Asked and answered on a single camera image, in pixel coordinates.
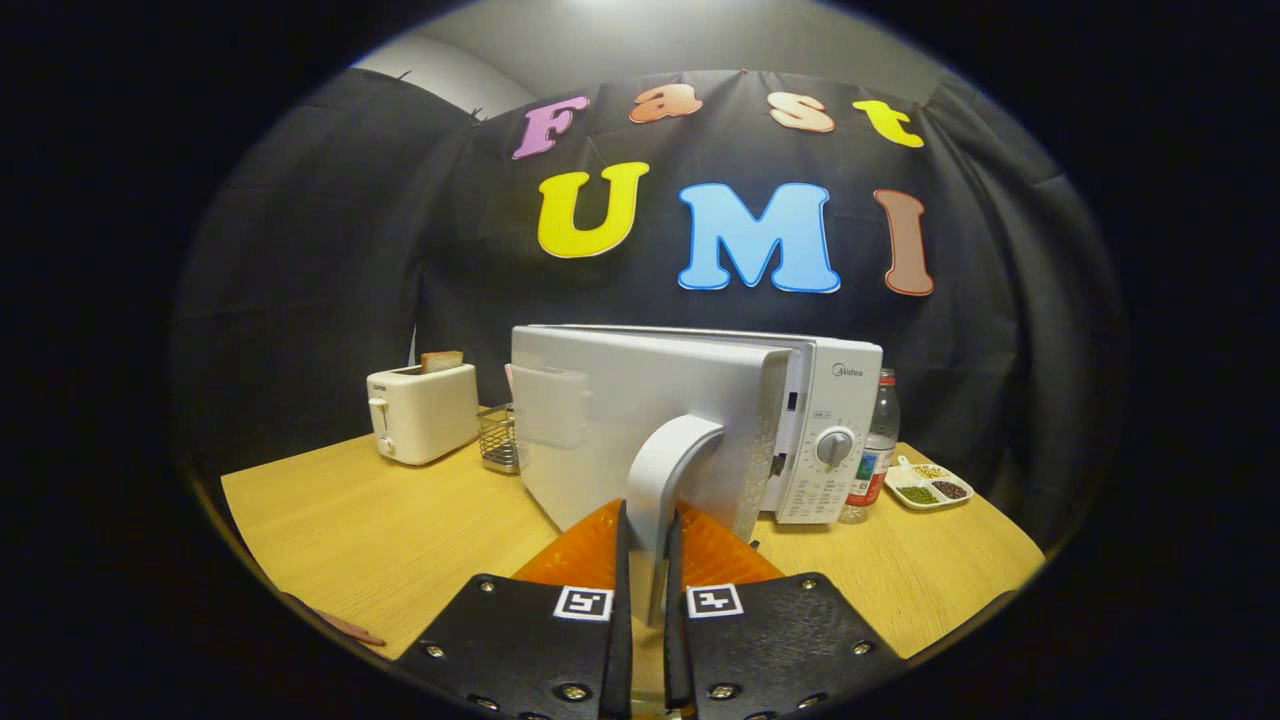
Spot white divided dish of beans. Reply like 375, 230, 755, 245
884, 456, 976, 513

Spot cream white toaster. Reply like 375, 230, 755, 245
366, 362, 482, 468

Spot reddish brown flat object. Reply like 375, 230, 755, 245
280, 592, 388, 648

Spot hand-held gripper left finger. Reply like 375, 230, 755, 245
390, 500, 634, 720

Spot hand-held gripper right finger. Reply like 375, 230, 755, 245
665, 503, 907, 720

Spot white microwave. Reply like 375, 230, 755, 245
510, 323, 885, 627

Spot small wire mesh basket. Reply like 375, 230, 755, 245
476, 403, 522, 475

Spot clear plastic water bottle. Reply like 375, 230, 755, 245
838, 368, 902, 526

